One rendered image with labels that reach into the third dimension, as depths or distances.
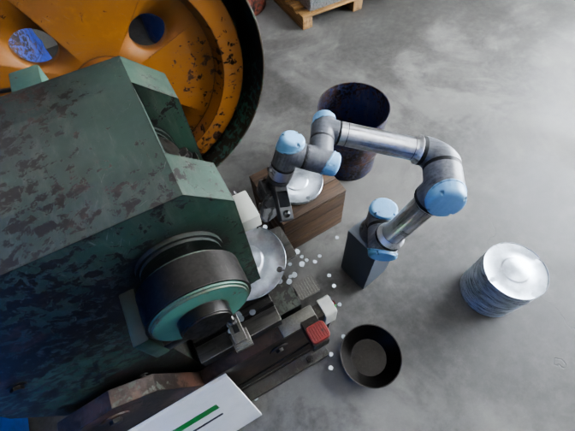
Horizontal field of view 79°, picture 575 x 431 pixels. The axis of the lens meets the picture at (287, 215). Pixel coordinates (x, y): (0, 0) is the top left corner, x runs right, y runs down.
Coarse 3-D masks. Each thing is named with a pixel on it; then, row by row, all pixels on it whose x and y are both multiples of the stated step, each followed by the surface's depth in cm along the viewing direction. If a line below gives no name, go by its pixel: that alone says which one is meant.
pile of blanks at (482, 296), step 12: (480, 264) 172; (468, 276) 185; (480, 276) 170; (468, 288) 184; (480, 288) 173; (492, 288) 164; (468, 300) 187; (480, 300) 178; (492, 300) 170; (504, 300) 164; (516, 300) 160; (528, 300) 161; (480, 312) 185; (492, 312) 179; (504, 312) 177
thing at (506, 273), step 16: (496, 256) 170; (512, 256) 170; (528, 256) 169; (496, 272) 166; (512, 272) 165; (528, 272) 164; (544, 272) 165; (496, 288) 162; (512, 288) 161; (528, 288) 161; (544, 288) 161
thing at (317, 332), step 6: (312, 324) 114; (318, 324) 113; (324, 324) 113; (306, 330) 113; (312, 330) 113; (318, 330) 112; (324, 330) 112; (312, 336) 112; (318, 336) 112; (324, 336) 111; (312, 342) 111; (318, 342) 111
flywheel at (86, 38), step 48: (0, 0) 68; (48, 0) 72; (96, 0) 76; (144, 0) 80; (192, 0) 82; (0, 48) 74; (96, 48) 83; (144, 48) 90; (192, 48) 94; (240, 48) 97; (0, 96) 81; (192, 96) 105
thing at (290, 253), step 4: (272, 228) 130; (276, 228) 130; (280, 228) 130; (272, 232) 129; (276, 232) 129; (280, 232) 129; (280, 236) 128; (284, 236) 128; (284, 240) 127; (288, 240) 127; (284, 244) 127; (288, 244) 127; (284, 248) 126; (288, 248) 126; (292, 248) 126; (288, 252) 125; (292, 252) 125; (288, 256) 124; (292, 256) 124; (288, 260) 124
